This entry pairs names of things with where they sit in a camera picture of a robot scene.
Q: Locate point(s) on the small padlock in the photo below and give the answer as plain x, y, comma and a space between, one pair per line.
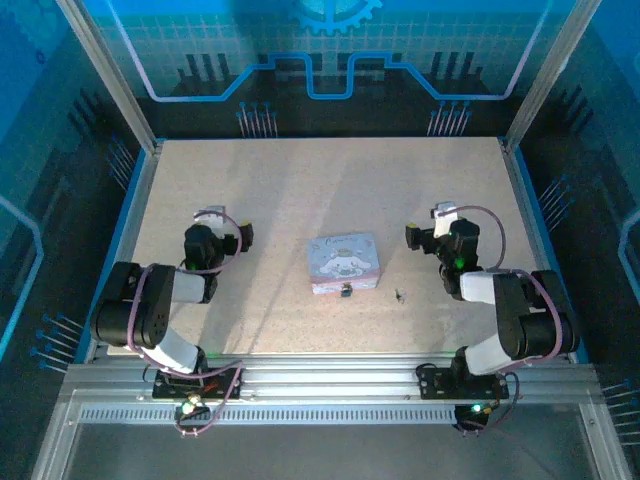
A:
345, 291

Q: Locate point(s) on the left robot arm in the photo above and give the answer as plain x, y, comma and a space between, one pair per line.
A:
165, 345

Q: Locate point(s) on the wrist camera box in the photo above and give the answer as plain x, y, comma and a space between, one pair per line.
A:
444, 220
211, 214

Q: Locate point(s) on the aluminium side rail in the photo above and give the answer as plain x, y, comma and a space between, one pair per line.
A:
527, 220
135, 220

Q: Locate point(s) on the aluminium mounting rail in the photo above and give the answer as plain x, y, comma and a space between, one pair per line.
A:
325, 372

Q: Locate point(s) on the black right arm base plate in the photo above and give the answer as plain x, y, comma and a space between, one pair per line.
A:
435, 382

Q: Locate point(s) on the blue circuit print backdrop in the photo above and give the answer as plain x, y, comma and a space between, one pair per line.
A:
320, 50

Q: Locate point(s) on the lit controller module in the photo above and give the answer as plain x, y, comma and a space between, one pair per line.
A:
189, 407
475, 410

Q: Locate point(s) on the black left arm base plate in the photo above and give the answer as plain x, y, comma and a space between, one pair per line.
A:
165, 390

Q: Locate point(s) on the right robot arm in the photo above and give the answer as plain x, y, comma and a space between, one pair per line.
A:
530, 320

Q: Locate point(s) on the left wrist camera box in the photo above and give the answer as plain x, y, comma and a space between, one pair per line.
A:
211, 214

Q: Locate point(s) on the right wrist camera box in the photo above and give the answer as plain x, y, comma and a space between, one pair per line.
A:
444, 220

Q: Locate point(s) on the small metal key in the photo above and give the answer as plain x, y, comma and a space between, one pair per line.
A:
399, 295

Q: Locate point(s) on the cartoon dog tin box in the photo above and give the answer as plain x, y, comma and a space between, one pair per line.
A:
345, 257

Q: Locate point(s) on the aluminium frame post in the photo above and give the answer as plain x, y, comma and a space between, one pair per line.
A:
107, 75
547, 75

